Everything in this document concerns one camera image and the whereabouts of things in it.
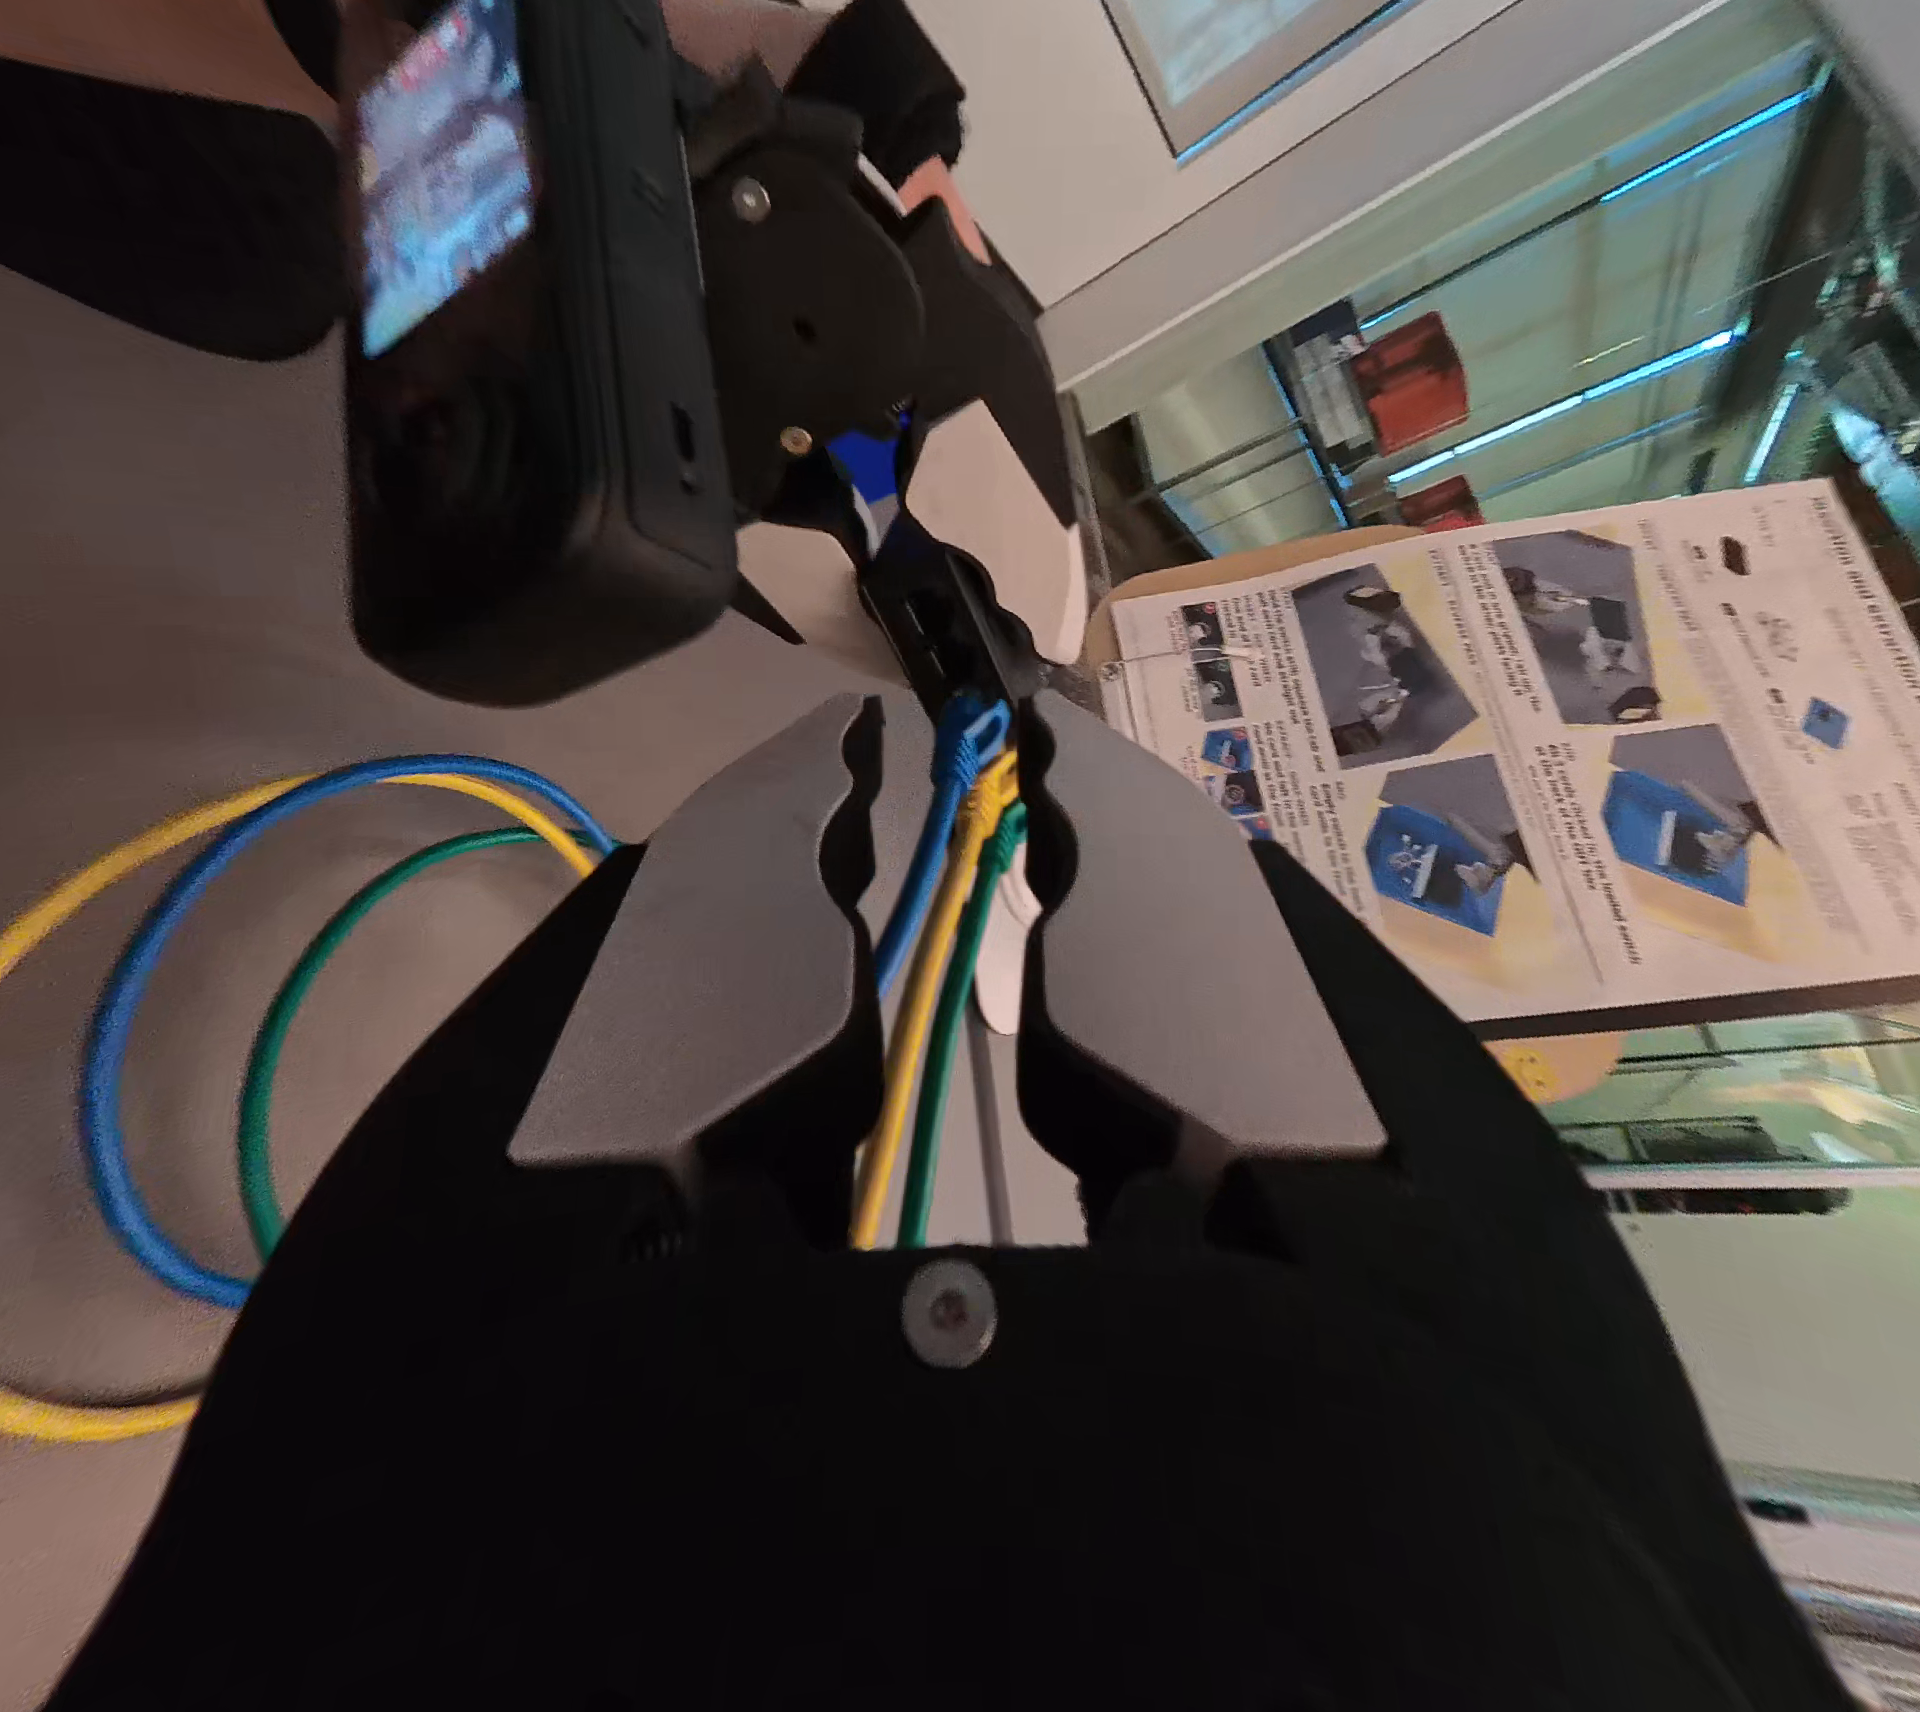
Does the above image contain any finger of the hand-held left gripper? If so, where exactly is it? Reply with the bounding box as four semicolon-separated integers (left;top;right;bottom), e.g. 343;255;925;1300
908;392;1093;667
736;522;905;693

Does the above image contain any yellow ethernet cable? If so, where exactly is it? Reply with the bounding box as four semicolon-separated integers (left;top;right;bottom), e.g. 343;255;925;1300
0;754;1027;1446

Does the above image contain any blue ethernet cable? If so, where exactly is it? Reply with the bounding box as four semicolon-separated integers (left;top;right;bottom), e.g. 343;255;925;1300
83;687;1011;1308

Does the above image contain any green ethernet cable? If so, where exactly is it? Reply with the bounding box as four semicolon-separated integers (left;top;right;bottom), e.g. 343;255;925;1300
242;802;1035;1264

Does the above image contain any black ethernet switch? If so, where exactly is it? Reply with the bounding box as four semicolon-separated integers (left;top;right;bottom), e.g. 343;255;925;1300
858;542;1053;719

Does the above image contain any white stand base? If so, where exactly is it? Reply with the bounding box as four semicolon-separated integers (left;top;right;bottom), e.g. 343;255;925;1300
972;829;1084;1039

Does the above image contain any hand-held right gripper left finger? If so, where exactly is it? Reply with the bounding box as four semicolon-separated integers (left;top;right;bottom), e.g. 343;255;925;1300
509;693;889;1254

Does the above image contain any printed instruction poster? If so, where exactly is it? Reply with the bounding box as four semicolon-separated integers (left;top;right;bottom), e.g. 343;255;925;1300
1108;486;1920;1020

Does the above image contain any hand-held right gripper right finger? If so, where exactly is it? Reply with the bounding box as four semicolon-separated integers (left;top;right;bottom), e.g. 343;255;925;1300
1019;695;1392;1248

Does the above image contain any instruction sheet on stand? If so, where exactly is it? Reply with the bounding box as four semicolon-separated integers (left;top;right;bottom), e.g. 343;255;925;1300
1084;523;1630;1104

